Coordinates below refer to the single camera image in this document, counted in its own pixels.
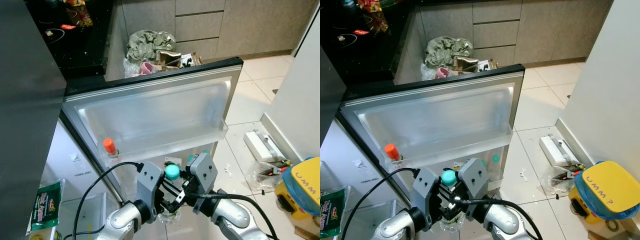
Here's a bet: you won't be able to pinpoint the black kitchen counter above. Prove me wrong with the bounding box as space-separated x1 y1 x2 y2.
25 0 118 81
320 0 416 87

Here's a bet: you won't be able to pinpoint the green food packet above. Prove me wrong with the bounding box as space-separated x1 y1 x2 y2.
320 187 346 238
31 180 63 232

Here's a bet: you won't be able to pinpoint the red and yellow snack packet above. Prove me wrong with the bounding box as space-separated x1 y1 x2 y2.
357 0 390 33
62 0 93 27

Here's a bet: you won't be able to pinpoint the dark grey fridge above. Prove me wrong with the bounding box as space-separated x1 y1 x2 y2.
0 0 123 240
320 45 401 240

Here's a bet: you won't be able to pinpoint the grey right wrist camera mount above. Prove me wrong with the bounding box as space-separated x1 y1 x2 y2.
189 152 218 193
457 158 490 201

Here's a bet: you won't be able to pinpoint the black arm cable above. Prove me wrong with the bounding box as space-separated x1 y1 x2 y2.
182 192 279 240
72 161 144 240
452 197 543 240
341 167 421 240

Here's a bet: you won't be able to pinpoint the grey kitchen cabinets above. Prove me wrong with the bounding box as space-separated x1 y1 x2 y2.
415 0 615 68
120 0 321 61

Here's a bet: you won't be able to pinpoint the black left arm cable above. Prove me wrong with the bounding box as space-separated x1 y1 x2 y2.
72 161 144 240
341 167 421 240

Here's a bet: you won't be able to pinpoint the clear plastic bag of items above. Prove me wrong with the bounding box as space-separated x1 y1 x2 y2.
545 162 588 193
247 160 293 191

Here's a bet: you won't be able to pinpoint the fridge door with clear shelf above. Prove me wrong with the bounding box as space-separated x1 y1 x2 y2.
336 63 526 201
60 56 244 201

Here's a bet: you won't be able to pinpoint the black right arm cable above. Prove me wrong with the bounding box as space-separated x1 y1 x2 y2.
182 192 279 240
452 197 543 240

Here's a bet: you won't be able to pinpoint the bottle with orange cap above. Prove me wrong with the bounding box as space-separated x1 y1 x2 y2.
102 138 121 166
384 144 403 171

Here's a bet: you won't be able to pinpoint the white flat box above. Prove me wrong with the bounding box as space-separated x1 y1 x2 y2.
539 134 581 168
244 130 287 163

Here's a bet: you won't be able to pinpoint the crumpled grey-green bag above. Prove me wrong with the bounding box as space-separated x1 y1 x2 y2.
126 30 176 63
425 36 473 68

